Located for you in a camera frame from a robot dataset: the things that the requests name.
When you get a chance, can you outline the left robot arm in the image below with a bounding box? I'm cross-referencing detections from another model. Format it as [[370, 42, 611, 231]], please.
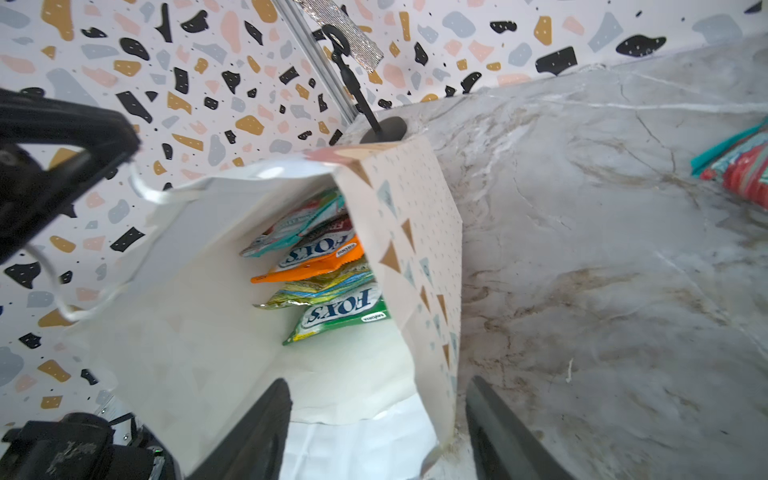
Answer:
[[1, 90, 181, 479]]

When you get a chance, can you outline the white patterned paper bag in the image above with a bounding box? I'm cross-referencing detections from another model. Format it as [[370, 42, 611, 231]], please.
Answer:
[[55, 137, 462, 479]]

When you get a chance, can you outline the black microphone stand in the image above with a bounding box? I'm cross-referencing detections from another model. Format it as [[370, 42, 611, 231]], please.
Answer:
[[321, 24, 407, 144]]

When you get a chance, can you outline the green apple tea candy bag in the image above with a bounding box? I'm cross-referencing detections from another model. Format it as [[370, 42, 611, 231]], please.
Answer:
[[258, 258, 392, 345]]

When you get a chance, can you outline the glitter microphone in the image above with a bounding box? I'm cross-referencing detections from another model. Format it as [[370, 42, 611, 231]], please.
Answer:
[[296, 0, 384, 73]]

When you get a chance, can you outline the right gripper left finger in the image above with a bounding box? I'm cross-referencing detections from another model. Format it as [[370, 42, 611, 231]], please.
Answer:
[[188, 379, 292, 480]]

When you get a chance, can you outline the teal mint candy bag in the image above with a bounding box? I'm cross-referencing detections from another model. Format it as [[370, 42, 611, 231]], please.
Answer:
[[690, 118, 767, 209]]

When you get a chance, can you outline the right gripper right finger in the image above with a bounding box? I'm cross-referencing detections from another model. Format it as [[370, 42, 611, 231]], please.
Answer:
[[465, 376, 574, 480]]

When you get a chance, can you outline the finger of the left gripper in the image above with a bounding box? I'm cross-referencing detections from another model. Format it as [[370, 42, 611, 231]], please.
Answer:
[[1, 89, 140, 262]]

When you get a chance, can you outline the orange fruits candy bag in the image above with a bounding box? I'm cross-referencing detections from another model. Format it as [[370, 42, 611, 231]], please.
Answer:
[[250, 214, 364, 284]]

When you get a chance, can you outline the teal cherry candy bag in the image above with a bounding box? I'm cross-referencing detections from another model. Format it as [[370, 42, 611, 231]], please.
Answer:
[[240, 188, 346, 258]]

